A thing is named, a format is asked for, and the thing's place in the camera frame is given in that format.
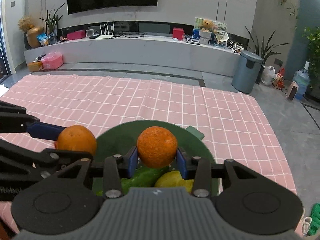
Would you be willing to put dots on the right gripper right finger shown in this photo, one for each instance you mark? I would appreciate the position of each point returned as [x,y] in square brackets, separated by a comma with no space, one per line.
[202,172]

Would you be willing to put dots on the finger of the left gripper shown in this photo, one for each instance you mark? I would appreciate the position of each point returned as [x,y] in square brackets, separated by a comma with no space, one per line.
[41,130]
[52,157]

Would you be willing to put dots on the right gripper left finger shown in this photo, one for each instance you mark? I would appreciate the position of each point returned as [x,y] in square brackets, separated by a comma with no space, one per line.
[75,179]

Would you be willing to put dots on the green cucumber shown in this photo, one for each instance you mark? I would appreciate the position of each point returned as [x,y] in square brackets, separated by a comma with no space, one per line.
[143,177]

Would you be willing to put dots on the green colander bowl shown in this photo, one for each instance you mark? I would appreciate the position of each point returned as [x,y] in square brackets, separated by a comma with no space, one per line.
[120,139]

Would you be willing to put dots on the orange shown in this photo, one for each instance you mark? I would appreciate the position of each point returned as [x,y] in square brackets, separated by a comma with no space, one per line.
[77,138]
[157,147]

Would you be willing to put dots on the pink checkered cloth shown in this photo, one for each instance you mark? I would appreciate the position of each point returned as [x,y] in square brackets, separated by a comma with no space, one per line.
[234,127]

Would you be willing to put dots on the orange box on floor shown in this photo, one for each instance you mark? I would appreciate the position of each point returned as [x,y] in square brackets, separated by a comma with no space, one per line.
[35,66]

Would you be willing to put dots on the pink storage box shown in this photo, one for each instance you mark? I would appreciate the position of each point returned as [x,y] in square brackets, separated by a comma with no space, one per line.
[52,61]

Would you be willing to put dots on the golden vase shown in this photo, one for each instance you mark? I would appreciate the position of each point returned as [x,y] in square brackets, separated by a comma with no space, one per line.
[32,35]

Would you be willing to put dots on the magenta flat box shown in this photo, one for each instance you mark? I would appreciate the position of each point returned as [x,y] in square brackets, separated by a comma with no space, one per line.
[76,35]

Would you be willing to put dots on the grey pedal trash bin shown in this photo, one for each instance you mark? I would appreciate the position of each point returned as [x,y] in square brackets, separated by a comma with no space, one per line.
[247,71]

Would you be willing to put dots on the green plant in vase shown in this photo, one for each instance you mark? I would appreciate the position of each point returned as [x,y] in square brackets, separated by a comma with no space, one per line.
[51,21]

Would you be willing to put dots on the white wifi router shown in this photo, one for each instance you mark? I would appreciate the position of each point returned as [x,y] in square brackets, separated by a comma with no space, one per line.
[106,31]

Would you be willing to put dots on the grey tv bench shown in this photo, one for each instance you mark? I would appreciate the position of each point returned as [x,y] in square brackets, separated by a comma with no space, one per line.
[147,50]

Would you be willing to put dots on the white plastic bag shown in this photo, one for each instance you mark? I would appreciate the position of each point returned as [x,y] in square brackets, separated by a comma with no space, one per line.
[268,75]

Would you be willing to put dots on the small pink heater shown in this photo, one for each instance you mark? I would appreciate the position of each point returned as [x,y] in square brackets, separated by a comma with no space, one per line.
[292,90]

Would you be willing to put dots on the potted plant by bin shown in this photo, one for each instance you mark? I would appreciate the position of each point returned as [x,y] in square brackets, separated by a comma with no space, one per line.
[264,49]

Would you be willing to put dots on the blue water jug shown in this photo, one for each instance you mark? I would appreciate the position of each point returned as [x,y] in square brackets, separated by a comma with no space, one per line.
[302,79]

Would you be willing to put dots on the teddy bear gift pile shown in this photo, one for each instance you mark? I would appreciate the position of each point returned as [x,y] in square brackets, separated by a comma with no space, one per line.
[208,32]

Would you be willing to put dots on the red box on shelf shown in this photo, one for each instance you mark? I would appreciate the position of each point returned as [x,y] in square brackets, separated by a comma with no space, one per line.
[177,33]

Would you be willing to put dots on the climbing plant on cabinet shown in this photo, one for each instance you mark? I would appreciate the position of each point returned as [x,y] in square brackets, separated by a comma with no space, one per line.
[313,37]

